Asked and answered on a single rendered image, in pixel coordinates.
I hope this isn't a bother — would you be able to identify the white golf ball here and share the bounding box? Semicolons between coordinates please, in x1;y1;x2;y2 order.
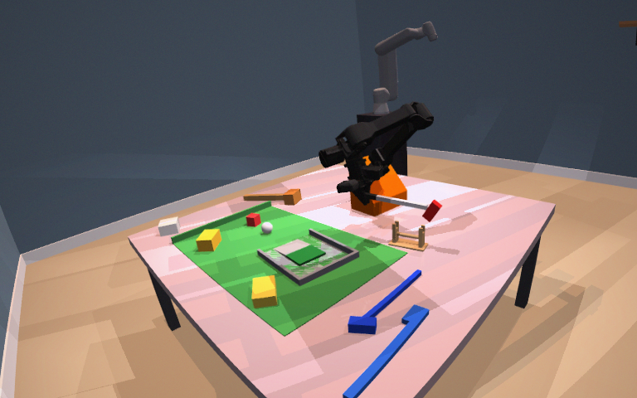
261;222;272;234

